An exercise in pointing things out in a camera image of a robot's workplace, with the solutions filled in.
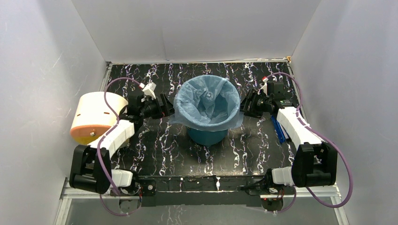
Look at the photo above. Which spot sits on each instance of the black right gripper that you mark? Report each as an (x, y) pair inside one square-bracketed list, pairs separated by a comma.
[(250, 96)]

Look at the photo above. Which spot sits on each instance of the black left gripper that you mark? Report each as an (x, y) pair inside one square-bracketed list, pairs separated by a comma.
[(167, 108)]

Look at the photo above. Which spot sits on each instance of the light blue plastic bag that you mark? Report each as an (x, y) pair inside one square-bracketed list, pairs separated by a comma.
[(207, 103)]

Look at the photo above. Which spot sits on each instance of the blue stapler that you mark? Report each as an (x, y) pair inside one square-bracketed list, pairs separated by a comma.
[(280, 131)]

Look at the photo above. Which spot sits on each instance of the teal plastic trash bin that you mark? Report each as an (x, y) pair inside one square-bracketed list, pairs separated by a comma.
[(206, 138)]

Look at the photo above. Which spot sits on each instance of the cream orange round container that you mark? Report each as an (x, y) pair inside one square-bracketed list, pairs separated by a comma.
[(94, 117)]

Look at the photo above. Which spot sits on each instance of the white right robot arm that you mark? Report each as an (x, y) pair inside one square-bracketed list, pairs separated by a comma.
[(315, 162)]

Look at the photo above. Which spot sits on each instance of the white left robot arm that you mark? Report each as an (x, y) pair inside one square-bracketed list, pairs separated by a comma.
[(91, 164)]

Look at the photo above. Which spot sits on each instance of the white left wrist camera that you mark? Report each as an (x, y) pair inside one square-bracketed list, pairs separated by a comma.
[(148, 89)]

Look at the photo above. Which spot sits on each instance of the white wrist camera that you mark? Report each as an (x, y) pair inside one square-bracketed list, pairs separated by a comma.
[(264, 87), (148, 89)]

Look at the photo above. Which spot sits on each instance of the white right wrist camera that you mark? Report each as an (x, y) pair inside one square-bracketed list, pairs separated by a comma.
[(264, 87)]

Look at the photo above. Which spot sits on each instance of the black front mounting rail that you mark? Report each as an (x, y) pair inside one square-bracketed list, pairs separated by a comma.
[(207, 190)]

